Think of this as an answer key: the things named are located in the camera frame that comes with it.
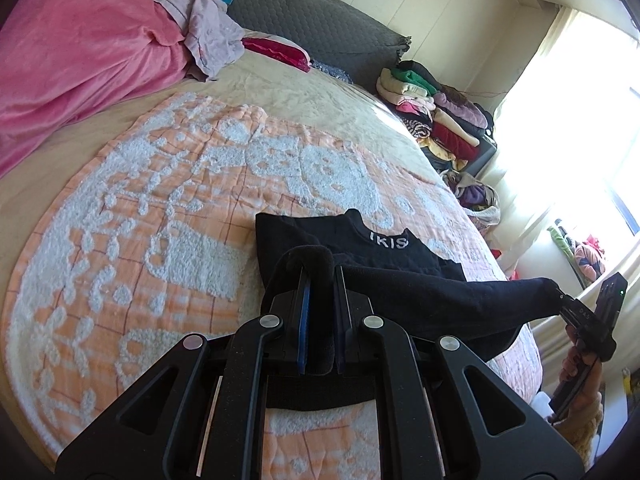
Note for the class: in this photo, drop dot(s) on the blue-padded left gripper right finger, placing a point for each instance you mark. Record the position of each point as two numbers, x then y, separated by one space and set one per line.
442 412

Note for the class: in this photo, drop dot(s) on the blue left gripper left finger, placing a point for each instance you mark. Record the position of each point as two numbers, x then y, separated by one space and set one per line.
196 413

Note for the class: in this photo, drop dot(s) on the black sweater with orange print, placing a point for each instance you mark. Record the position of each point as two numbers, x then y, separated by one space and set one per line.
406 282

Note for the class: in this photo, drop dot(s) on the plastic bag of clothes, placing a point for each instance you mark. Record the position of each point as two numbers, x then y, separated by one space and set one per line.
479 201

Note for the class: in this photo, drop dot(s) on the pile of folded clothes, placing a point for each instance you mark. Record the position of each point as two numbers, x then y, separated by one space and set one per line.
452 131

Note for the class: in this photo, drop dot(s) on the green item on windowsill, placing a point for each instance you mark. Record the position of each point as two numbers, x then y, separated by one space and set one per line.
586 257

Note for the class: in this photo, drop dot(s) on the orange white patterned bedspread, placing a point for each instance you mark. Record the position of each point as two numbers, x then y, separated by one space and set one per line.
136 227

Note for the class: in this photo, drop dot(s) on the cream curtain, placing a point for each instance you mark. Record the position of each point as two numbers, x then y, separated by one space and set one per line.
522 130

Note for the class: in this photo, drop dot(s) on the red pink pillow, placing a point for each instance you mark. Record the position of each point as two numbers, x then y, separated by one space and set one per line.
279 49

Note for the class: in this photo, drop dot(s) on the lilac crumpled garment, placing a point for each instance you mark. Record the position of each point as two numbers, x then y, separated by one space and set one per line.
213 39

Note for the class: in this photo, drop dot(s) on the pink blanket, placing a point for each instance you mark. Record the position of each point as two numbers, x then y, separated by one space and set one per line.
63 61

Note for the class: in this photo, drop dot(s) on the grey quilted headboard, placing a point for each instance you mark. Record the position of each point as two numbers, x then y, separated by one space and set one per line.
331 31

